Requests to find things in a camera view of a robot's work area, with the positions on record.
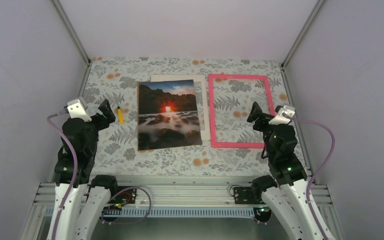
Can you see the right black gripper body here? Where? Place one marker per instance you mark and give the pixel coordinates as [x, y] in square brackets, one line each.
[258, 126]

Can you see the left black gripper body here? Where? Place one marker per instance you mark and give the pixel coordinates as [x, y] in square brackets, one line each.
[103, 124]

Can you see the yellow handled screwdriver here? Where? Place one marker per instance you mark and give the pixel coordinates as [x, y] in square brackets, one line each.
[120, 115]

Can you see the pink picture frame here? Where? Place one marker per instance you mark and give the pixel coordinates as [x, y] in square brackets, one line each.
[212, 115]

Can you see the white photo mat board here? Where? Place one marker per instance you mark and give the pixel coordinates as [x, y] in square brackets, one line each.
[201, 80]

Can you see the sunset photo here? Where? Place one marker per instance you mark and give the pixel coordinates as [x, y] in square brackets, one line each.
[168, 115]

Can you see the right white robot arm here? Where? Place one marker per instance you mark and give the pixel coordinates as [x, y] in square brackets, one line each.
[287, 189]

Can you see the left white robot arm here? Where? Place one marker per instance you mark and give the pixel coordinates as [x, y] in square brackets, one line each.
[79, 199]

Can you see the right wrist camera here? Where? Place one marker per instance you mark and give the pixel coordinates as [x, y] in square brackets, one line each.
[283, 115]

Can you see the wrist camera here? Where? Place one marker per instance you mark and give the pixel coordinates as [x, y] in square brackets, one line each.
[77, 109]
[283, 115]

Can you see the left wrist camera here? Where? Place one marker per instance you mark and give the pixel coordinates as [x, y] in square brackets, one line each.
[77, 109]

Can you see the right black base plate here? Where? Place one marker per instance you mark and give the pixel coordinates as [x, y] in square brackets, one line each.
[243, 195]

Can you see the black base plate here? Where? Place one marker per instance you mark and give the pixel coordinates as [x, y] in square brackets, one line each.
[243, 195]
[122, 195]

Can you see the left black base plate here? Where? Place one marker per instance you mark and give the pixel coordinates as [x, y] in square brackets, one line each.
[122, 195]

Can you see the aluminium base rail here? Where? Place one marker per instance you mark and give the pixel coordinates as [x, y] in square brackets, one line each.
[182, 200]

